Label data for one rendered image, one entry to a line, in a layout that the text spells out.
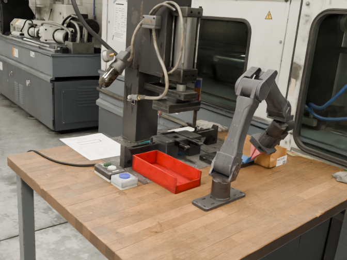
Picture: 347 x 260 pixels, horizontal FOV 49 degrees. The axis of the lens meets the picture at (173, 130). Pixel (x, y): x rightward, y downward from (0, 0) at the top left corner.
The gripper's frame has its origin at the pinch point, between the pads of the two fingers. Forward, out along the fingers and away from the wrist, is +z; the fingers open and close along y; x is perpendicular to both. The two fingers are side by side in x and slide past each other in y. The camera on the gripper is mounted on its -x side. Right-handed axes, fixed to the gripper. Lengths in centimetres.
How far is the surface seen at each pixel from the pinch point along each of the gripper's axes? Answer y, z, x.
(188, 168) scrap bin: 5.3, 2.7, 31.9
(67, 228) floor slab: 68, 148, 7
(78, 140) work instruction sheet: 55, 37, 41
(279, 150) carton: -2.3, -2.7, -16.1
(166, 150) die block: 20.8, 11.2, 26.2
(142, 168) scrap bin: 15.9, 11.1, 42.6
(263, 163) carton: -3.7, 0.7, -4.6
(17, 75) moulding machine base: 366, 259, -96
